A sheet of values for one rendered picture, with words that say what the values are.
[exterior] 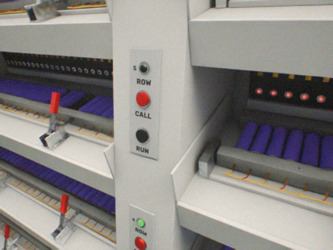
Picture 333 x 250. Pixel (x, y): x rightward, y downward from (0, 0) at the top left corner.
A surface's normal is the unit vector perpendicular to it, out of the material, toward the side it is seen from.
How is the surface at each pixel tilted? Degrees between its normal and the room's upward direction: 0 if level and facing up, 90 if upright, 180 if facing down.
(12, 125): 20
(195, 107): 90
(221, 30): 110
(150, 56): 90
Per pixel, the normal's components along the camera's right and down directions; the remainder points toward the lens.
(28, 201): -0.13, -0.82
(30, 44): -0.49, 0.55
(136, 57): -0.51, 0.23
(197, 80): 0.86, 0.19
